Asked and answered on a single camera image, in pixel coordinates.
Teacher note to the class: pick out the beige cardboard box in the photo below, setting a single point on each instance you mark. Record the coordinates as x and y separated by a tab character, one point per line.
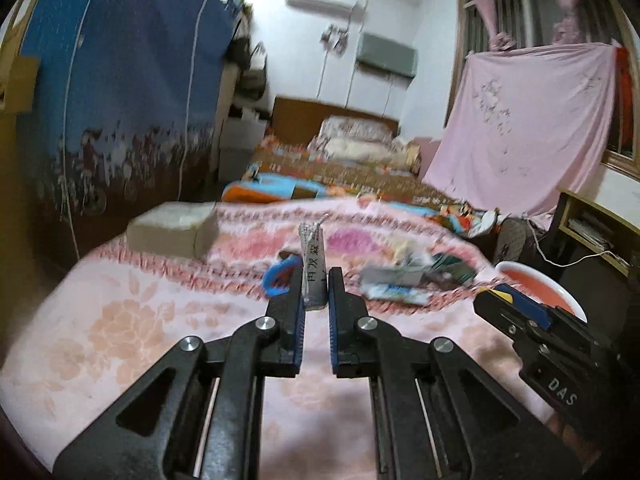
172	232

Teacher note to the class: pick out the grey wall cabinet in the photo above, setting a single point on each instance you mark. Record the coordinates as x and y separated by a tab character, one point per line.
387	55

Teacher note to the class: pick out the white blue wrapper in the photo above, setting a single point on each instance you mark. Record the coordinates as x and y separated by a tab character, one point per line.
395	295

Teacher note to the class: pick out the colourful cartoon quilt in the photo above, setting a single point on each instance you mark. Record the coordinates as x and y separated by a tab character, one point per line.
270	187

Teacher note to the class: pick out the stack of papers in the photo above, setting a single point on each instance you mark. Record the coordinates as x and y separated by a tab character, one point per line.
592	230

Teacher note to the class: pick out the beige cloth on bed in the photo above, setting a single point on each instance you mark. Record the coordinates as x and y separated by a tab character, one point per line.
404	251

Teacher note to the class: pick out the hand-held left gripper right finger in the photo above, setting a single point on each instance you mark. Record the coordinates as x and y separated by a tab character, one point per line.
333	332

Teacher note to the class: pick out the yellow wooden cabinet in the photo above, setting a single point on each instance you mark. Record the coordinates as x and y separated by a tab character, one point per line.
15	170

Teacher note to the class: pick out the grey white printed packet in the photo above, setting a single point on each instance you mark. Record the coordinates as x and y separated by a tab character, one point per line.
312	260

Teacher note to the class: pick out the red basin with white rim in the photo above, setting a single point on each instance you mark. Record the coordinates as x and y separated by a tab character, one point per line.
545	287

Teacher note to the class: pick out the red hanging cloth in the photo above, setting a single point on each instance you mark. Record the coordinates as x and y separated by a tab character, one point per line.
625	95

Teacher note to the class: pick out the grey wall fixture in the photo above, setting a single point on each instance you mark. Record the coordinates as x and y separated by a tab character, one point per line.
335	39

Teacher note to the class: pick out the blue plastic loop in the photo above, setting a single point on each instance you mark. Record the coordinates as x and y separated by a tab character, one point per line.
274	280

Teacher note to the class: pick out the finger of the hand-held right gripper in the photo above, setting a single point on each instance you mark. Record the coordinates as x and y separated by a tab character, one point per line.
502	317
527	305

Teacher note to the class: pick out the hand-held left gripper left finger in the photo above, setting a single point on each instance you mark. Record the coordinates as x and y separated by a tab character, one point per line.
300	340

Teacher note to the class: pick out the blue fabric wardrobe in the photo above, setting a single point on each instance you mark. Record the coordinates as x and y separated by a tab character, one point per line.
130	85

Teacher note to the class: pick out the cream pillow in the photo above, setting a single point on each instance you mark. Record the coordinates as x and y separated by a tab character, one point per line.
357	149

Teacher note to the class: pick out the brown patterned bedspread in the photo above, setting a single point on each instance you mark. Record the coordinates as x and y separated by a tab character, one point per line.
345	172

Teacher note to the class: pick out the green packet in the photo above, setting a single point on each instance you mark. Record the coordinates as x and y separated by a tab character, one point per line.
452	267

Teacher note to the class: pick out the wooden shelf unit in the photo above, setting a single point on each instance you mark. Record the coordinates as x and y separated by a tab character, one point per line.
585	210

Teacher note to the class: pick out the dark mesh cover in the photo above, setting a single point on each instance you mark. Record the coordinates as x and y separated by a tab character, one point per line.
515	240

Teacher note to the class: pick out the floral pillow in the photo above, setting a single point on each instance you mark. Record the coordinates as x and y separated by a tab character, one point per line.
355	127

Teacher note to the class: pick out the white storage box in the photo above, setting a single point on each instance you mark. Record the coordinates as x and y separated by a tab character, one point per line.
240	145

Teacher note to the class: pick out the grey beige handbag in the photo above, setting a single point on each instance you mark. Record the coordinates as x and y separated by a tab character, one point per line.
255	77

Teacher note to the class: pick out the white air conditioner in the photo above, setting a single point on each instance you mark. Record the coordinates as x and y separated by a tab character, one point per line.
320	4

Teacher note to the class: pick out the pink floral blanket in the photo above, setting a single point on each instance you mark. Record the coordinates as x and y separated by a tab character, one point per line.
150	340

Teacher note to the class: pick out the black handbag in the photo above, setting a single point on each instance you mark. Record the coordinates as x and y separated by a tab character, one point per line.
240	50

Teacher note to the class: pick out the window with wooden frame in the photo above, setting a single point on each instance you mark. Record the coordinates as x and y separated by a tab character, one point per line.
605	10

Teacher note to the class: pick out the brown wooden headboard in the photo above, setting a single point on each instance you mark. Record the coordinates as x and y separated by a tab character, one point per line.
300	110

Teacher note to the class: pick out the pink hanging sheet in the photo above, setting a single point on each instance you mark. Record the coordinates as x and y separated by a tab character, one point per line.
520	125

